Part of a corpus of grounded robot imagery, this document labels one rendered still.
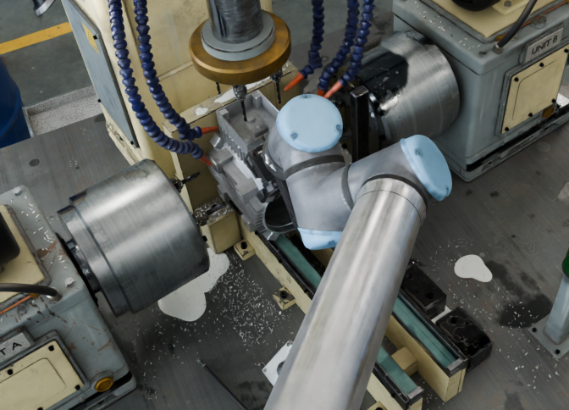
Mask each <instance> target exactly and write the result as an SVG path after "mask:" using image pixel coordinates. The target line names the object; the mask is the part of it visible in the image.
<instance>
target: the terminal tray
mask: <svg viewBox="0 0 569 410"><path fill-rule="evenodd" d="M256 93H257V94H258V96H257V97H255V96H254V94H256ZM244 104H245V111H246V118H247V121H246V122H245V121H244V115H243V113H242V111H243V109H242V108H241V103H240V101H239V100H236V101H234V102H232V103H230V104H228V105H226V106H224V107H222V108H220V109H218V110H216V115H217V119H218V126H219V130H220V134H221V136H223V137H224V142H225V143H226V142H227V144H228V147H229V146H230V149H231V150H233V149H234V153H236V154H237V157H240V161H242V160H243V163H244V164H246V163H245V161H244V159H245V157H246V155H247V153H248V152H249V151H250V150H251V149H253V148H255V147H257V146H259V145H260V144H262V143H264V141H263V140H262V136H263V135H264V134H266V133H268V132H270V131H271V129H272V128H273V125H274V123H275V122H276V120H277V116H278V114H279V110H278V109H277V108H276V107H275V106H274V105H273V104H272V103H271V102H270V101H269V100H268V99H267V98H266V97H265V96H264V95H263V94H262V93H261V92H260V91H259V90H256V91H254V92H252V93H250V94H248V95H246V99H245V100H244ZM222 110H225V111H226V112H225V113H222V112H221V111H222ZM247 137H250V138H251V139H250V140H249V141H248V140H247V139H246V138H247Z"/></svg>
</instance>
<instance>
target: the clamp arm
mask: <svg viewBox="0 0 569 410"><path fill-rule="evenodd" d="M350 100H351V159H352V163H355V162H356V161H358V160H360V159H362V158H365V157H367V156H369V90H368V89H367V88H366V87H365V86H360V87H358V88H356V89H355V90H353V91H351V92H350Z"/></svg>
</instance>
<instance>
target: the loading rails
mask: <svg viewBox="0 0 569 410"><path fill-rule="evenodd" d="M229 203H230V205H231V206H232V207H233V208H234V210H235V211H236V216H237V219H238V224H239V227H240V235H241V236H242V238H243V240H242V241H239V242H237V243H236V244H234V248H235V251H236V252H237V253H238V255H239V256H240V257H241V259H242V260H246V259H248V258H249V257H251V256H252V255H254V254H255V253H256V255H258V257H259V258H260V259H261V260H262V262H263V263H264V264H265V265H266V267H267V268H268V269H269V271H270V272H271V273H272V274H273V276H274V277H275V278H276V279H277V281H278V282H279V283H280V284H281V285H282V286H283V287H282V288H281V289H279V290H277V291H276V292H274V293H273V299H274V300H275V301H276V302H277V303H278V304H279V306H280V307H281V308H282V310H285V309H286V308H288V307H290V306H291V305H293V304H295V303H296V304H297V305H298V306H299V307H300V308H301V310H302V311H303V312H304V314H307V310H308V308H309V307H310V304H311V302H312V299H313V298H314V295H315V293H316V291H317V289H318V286H319V284H320V282H321V279H322V278H323V277H322V276H321V275H320V274H319V273H318V272H317V270H316V269H315V268H314V267H313V266H312V265H311V264H310V263H309V262H308V261H307V260H306V259H305V257H304V256H303V255H302V254H301V253H300V252H299V250H298V249H297V248H296V247H295V246H294V245H293V243H292V242H291V241H290V240H289V238H291V237H292V236H293V235H297V236H298V237H299V238H300V240H301V241H302V242H303V240H302V238H301V233H300V231H299V230H298V229H296V230H297V233H295V232H294V231H293V235H292V234H291V233H290V236H288V235H287V234H286V233H285V237H284V236H283V235H282V234H279V236H278V238H277V239H276V241H270V240H267V239H266V237H265V236H264V235H261V234H260V233H259V232H258V230H254V231H253V232H252V233H250V232H249V231H248V230H247V228H246V227H245V226H244V225H243V223H242V218H241V215H242V214H243V213H242V212H241V211H240V210H239V209H238V208H237V207H236V206H235V204H234V203H233V202H232V201H231V200H230V201H229ZM334 249H335V247H330V248H325V249H318V250H311V249H309V250H310V251H311V252H312V254H313V255H314V256H315V257H316V258H317V259H318V260H319V262H320V263H321V264H322V265H323V266H324V267H325V268H327V267H328V264H329V261H330V259H331V257H332V255H333V253H334ZM384 334H385V335H386V336H387V338H388V339H389V340H390V341H391V342H392V343H393V345H394V346H395V347H396V348H397V349H398V350H399V351H397V352H395V353H394V354H393V355H391V356H390V355H389V354H388V352H387V351H386V350H385V349H384V348H383V347H382V345H381V346H380V349H379V352H378V356H377V359H376V362H375V364H374V367H373V371H372V374H371V377H370V380H369V382H368V385H367V390H368V391H369V392H370V394H371V395H372V396H373V398H374V399H375V400H376V401H377V402H376V403H375V404H373V405H372V406H371V407H370V408H368V409H367V410H422V403H423V388H422V387H421V386H419V387H417V385H416V384H415V383H414V382H413V381H412V380H411V378H410V377H409V376H411V375H412V374H414V373H415V372H418V373H419V374H420V375H421V376H422V377H423V378H424V379H425V380H426V381H427V383H428V384H429V385H430V386H431V387H432V388H433V389H434V391H435V392H436V393H437V394H438V395H439V396H440V398H441V399H442V400H443V401H444V402H447V401H448V400H450V399H451V398H452V397H453V396H455V395H456V394H457V393H459V392H460V391H461V388H462V384H463V380H464V376H465V372H466V367H467V360H468V358H467V357H466V356H465V355H464V354H463V353H462V352H461V351H460V350H459V349H458V348H457V347H456V345H455V344H454V343H453V342H452V341H451V340H450V339H449V338H448V337H447V336H446V335H445V334H444V333H443V332H442V331H441V330H440V329H439V327H438V326H437V325H436V324H435V323H434V322H433V321H432V320H431V319H430V318H429V317H428V316H427V315H426V314H425V313H424V312H423V311H422V309H421V308H420V307H419V306H418V305H417V304H416V303H415V302H414V301H413V300H412V299H411V298H410V297H409V296H408V295H407V294H406V293H405V292H404V291H403V290H402V289H401V288H400V289H399V292H398V295H397V298H396V300H395V305H394V307H393V310H392V313H391V315H390V318H389V322H388V325H387V328H386V331H385V333H384Z"/></svg>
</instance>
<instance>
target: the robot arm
mask: <svg viewBox="0 0 569 410"><path fill-rule="evenodd" d="M342 128H343V122H342V118H341V115H340V112H339V110H338V109H337V107H335V106H334V105H333V104H332V103H331V102H330V101H329V100H328V99H326V98H325V97H321V96H319V95H315V94H303V95H300V96H297V97H294V98H292V99H291V100H289V101H288V102H287V103H286V104H285V105H284V106H283V107H282V108H281V110H280V111H279V114H278V116H277V120H276V122H275V123H274V125H273V128H272V129H271V131H270V132H268V133H266V134H264V135H263V136H262V140H263V141H264V143H262V144H260V145H259V146H257V147H255V148H253V149H251V150H250V151H249V152H248V153H247V155H246V157H245V159H244V161H245V163H246V165H247V167H248V169H249V170H250V171H251V172H252V174H251V175H252V178H253V179H254V181H255V182H256V184H257V187H258V189H259V192H258V193H257V198H258V200H259V201H260V202H261V203H265V202H271V201H273V200H274V199H277V198H278V197H280V196H281V195H282V197H283V199H284V203H285V205H286V207H287V209H288V212H289V214H290V217H291V219H292V222H293V224H294V226H295V227H296V228H297V229H298V230H299V231H300V233H301V238H302V240H303V243H304V245H305V247H306V248H308V249H311V250H318V249H325V248H330V247H335V249H334V253H333V255H332V257H331V259H330V261H329V264H328V267H327V268H326V270H325V272H324V275H323V278H322V279H321V282H320V284H319V286H318V289H317V291H316V293H315V295H314V298H313V299H312V302H311V304H310V307H309V308H308V310H307V314H306V316H305V318H304V319H303V322H302V324H301V327H300V329H299V331H298V333H297V335H296V338H295V340H294V342H293V345H292V347H291V349H290V352H289V354H288V356H287V358H286V360H285V362H284V365H283V367H282V369H281V371H280V373H279V377H278V378H277V380H276V382H275V385H274V387H273V389H272V392H271V394H270V396H269V398H268V401H267V403H266V405H265V408H264V409H263V410H360V407H361V405H362V400H363V397H364V395H365V392H366V389H367V385H368V382H369V380H370V377H371V374H372V371H373V367H374V364H375V362H376V359H377V356H378V352H379V349H380V346H381V343H382V340H383V338H384V333H385V331H386V328H387V325H388V322H389V318H390V315H391V313H392V310H393V307H394V305H395V300H396V298H397V295H398V292H399V289H400V287H401V282H402V280H403V277H404V274H405V272H406V267H407V264H408V262H409V259H410V256H411V254H412V249H413V247H414V244H415V241H416V239H417V234H418V231H419V229H420V226H421V225H422V224H423V222H424V220H425V218H426V214H427V212H428V207H429V205H430V204H431V203H432V202H436V201H439V202H440V201H442V200H443V199H444V198H445V197H447V196H449V194H450V191H451V187H452V180H451V175H450V170H449V167H448V164H447V162H446V161H445V158H444V156H443V154H442V152H441V151H440V150H439V149H438V147H437V146H436V145H435V144H434V143H433V142H432V141H431V140H430V139H429V138H427V137H426V136H422V135H415V136H411V137H409V138H406V139H404V138H403V139H401V140H400V141H399V142H397V143H396V144H394V145H391V146H389V147H386V148H385V149H382V150H380V151H378V152H376V153H373V154H371V155H369V156H367V157H365V158H362V159H360V160H358V161H356V162H355V163H351V164H348V165H346V164H345V160H344V156H343V152H342V150H341V146H340V142H339V140H340V138H341V135H342ZM248 157H249V158H250V161H251V163H252V165H250V163H249V162H248V160H247V159H248Z"/></svg>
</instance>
